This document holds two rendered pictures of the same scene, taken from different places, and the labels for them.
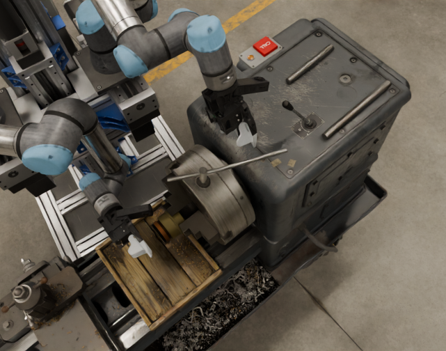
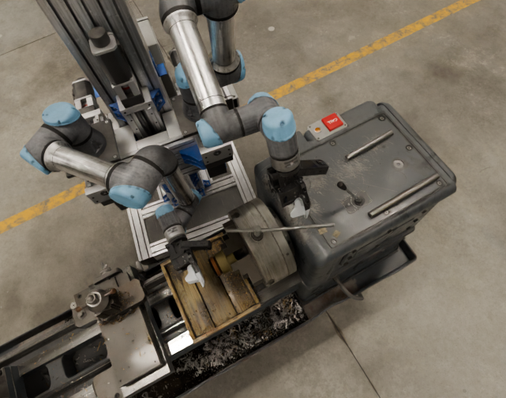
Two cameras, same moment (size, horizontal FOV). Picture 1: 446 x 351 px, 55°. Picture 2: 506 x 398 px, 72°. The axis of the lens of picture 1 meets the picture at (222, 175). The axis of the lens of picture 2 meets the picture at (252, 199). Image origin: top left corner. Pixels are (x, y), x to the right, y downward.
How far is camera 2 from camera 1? 18 cm
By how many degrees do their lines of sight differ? 5
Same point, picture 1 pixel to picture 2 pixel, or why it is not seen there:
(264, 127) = (317, 196)
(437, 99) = (477, 174)
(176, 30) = (253, 114)
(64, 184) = not seen: hidden behind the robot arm
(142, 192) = (210, 212)
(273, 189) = (316, 253)
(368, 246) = (391, 292)
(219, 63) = (286, 151)
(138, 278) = (191, 297)
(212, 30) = (284, 124)
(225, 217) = (270, 268)
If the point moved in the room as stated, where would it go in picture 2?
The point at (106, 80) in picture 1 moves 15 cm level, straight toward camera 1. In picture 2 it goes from (192, 126) to (200, 155)
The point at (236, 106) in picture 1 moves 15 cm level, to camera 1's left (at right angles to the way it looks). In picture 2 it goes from (294, 185) to (239, 185)
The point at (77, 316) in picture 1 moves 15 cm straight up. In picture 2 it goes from (136, 321) to (120, 317)
